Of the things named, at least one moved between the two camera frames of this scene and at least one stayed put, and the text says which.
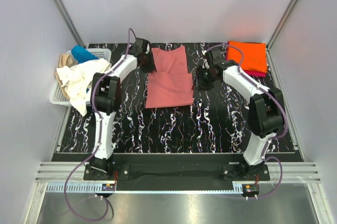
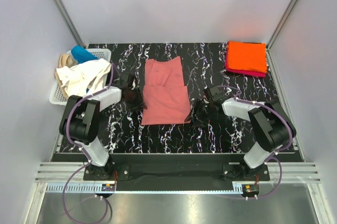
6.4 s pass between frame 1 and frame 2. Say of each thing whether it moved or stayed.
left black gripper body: moved
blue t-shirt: stayed
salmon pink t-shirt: moved
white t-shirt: stayed
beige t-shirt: stayed
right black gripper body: moved
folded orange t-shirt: stayed
